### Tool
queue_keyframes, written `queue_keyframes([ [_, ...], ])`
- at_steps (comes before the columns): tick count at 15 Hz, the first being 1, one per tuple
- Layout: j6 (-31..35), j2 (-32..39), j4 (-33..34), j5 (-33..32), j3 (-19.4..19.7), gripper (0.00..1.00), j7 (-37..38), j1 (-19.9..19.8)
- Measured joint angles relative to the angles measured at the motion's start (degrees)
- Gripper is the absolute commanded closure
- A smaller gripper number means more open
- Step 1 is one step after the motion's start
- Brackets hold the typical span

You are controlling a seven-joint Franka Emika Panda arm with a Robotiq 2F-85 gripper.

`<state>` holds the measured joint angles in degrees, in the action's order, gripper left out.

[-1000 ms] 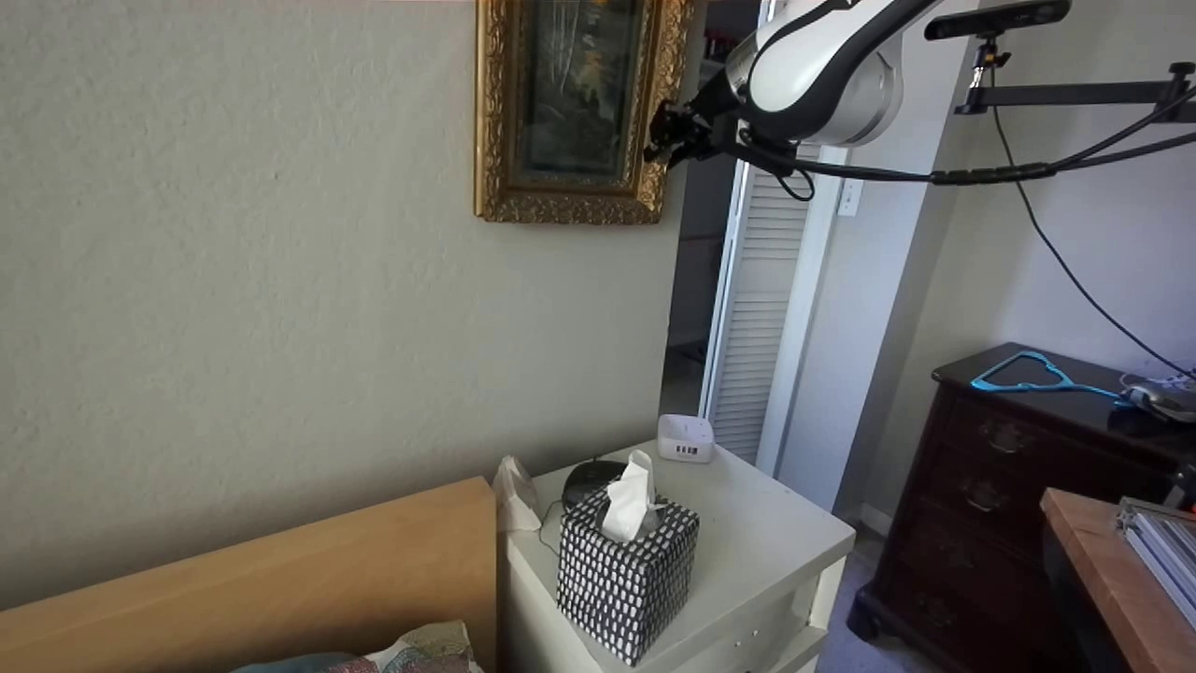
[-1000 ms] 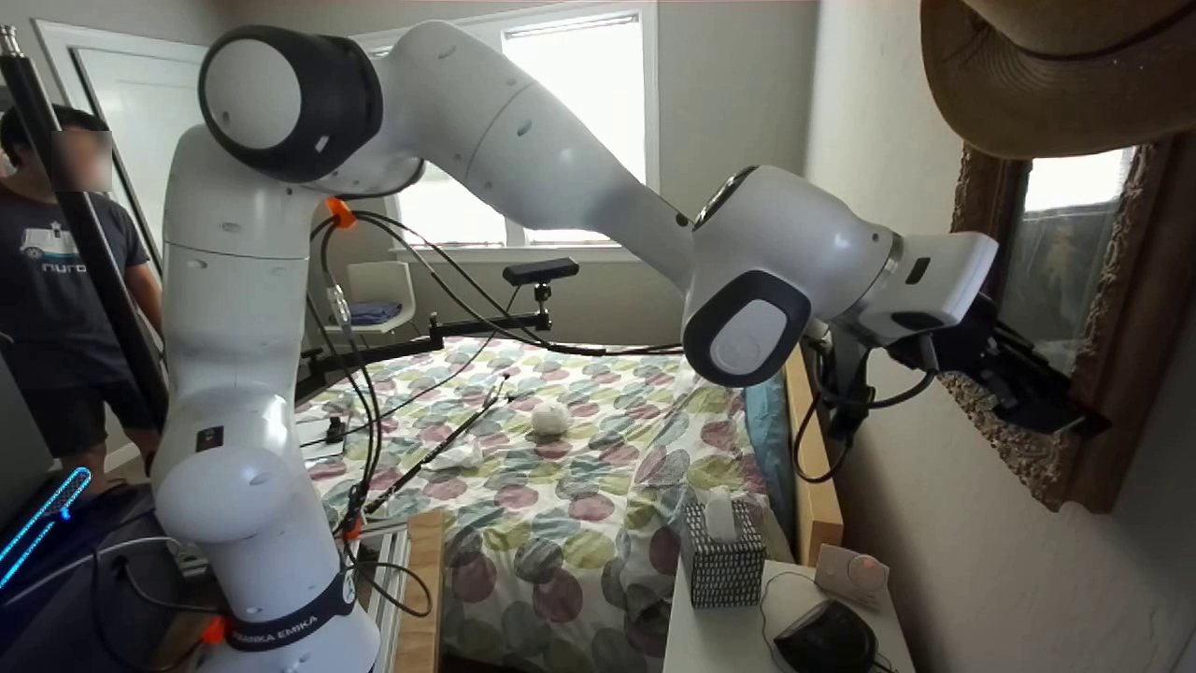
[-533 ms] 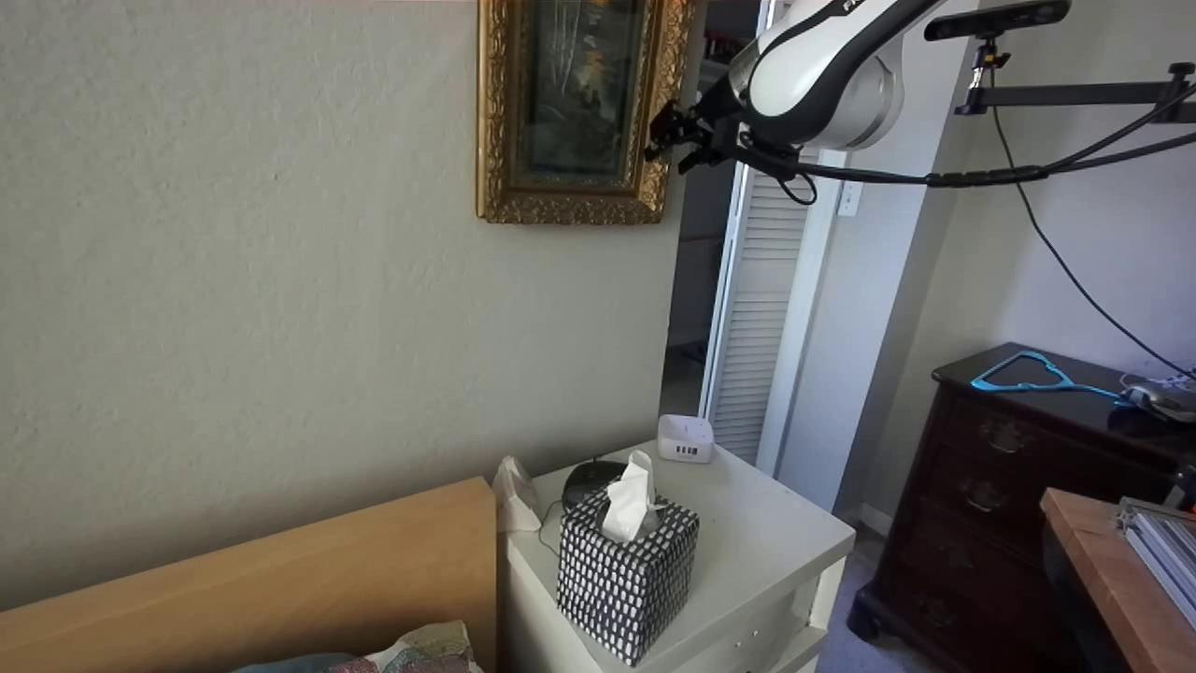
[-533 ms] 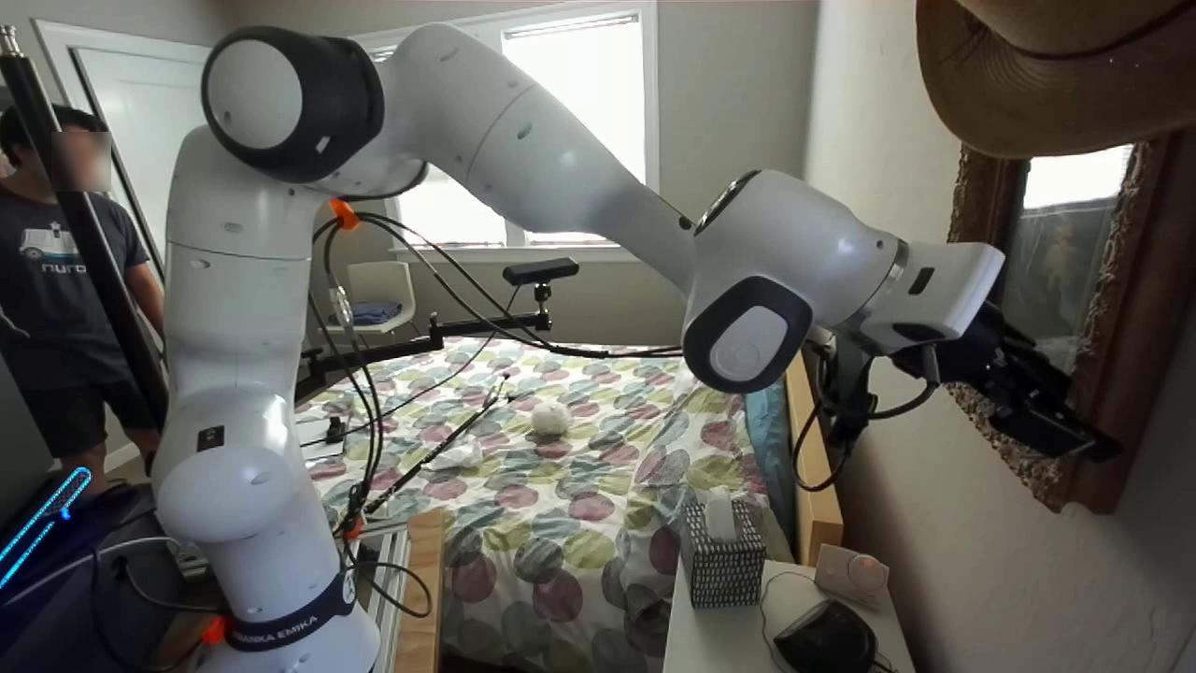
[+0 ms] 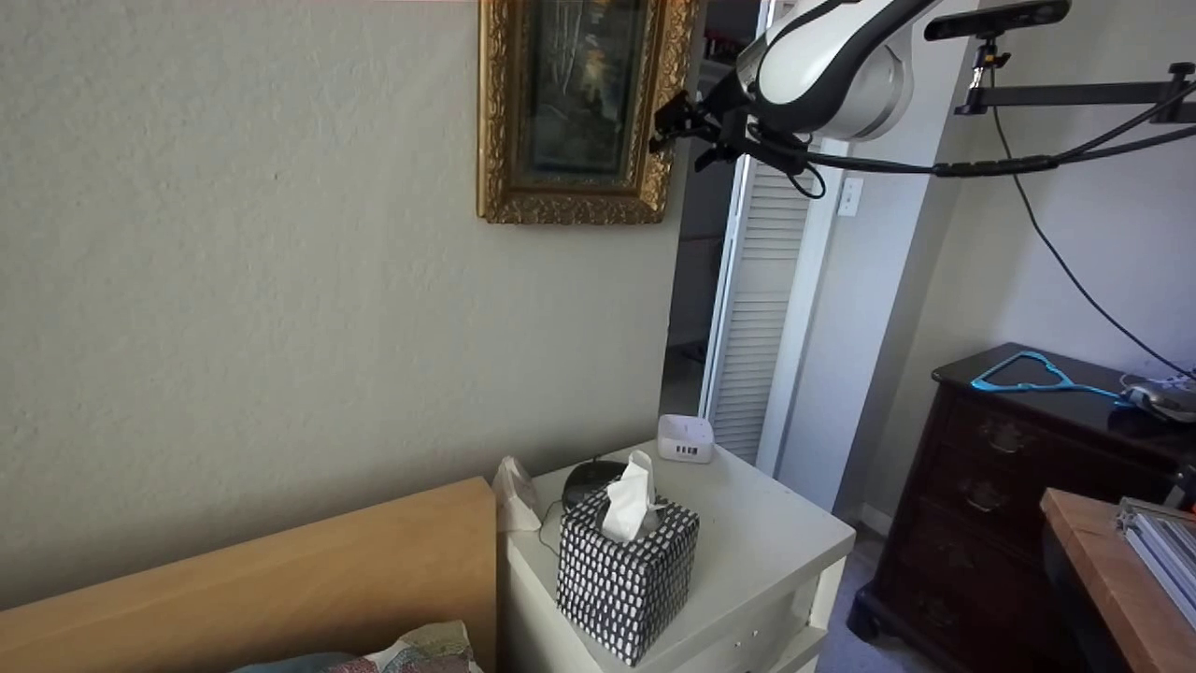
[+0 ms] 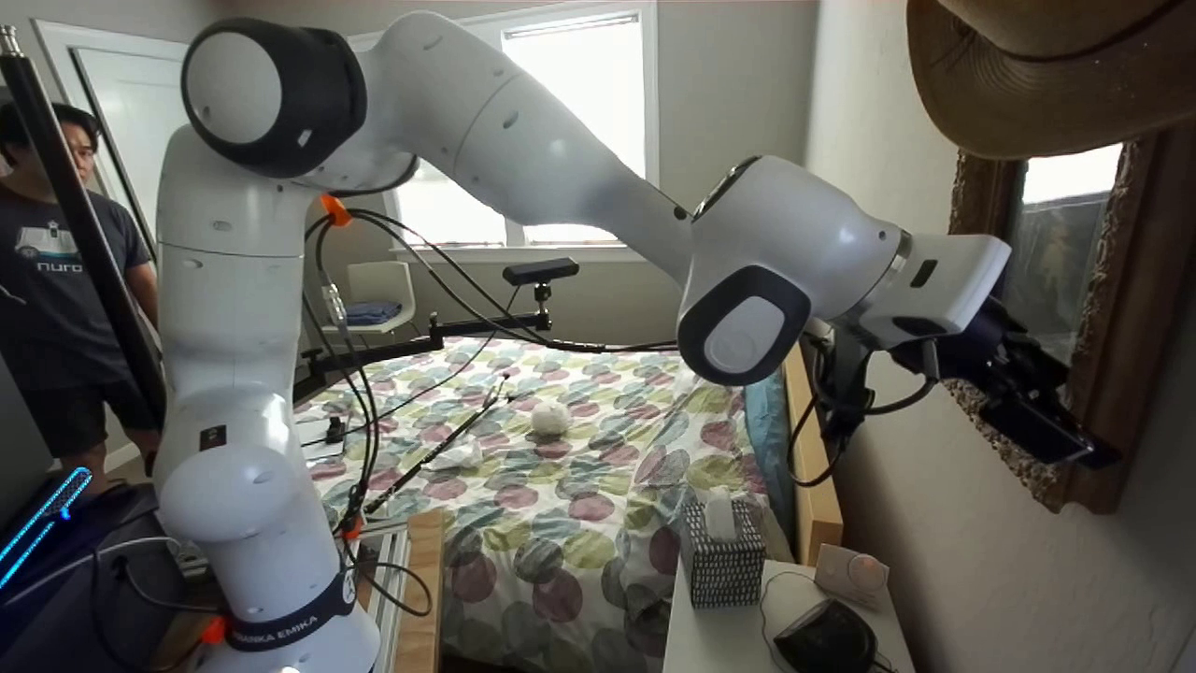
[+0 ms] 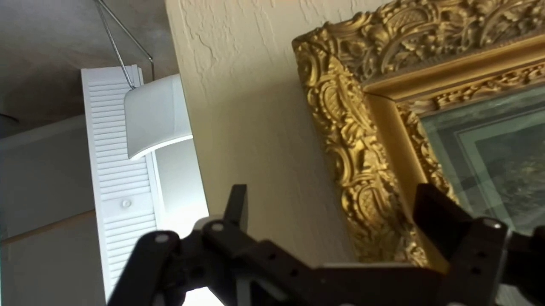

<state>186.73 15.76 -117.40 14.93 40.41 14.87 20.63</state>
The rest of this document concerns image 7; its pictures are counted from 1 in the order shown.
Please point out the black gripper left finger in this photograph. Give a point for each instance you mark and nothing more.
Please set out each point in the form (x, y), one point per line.
(170, 266)

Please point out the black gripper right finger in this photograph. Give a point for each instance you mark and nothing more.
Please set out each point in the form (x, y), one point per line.
(477, 256)

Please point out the ornate gold picture frame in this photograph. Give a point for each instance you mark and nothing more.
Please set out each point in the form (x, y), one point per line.
(341, 113)

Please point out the small white door knob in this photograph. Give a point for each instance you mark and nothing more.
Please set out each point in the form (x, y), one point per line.
(126, 203)

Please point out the white louvered closet door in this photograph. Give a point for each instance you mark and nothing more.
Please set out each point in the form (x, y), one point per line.
(107, 142)

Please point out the white hanging pendant lamp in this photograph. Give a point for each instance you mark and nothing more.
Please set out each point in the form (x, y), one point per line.
(158, 113)

